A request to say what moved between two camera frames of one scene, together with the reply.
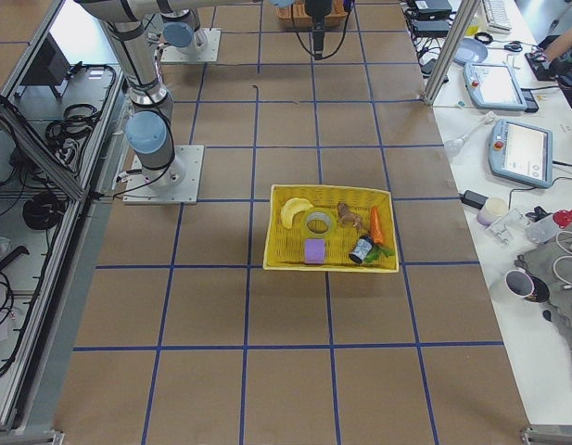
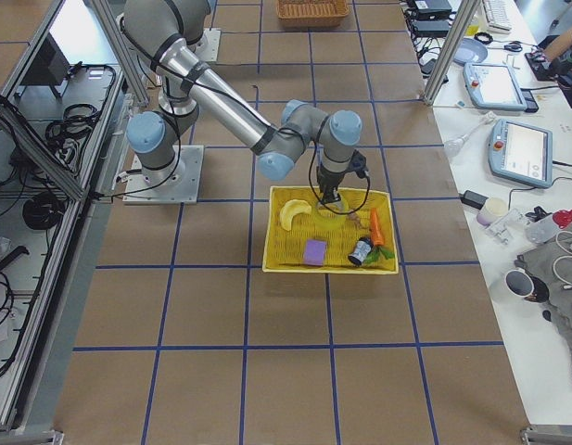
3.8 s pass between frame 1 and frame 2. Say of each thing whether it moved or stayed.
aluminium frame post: stayed
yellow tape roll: moved
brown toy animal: stayed
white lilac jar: stayed
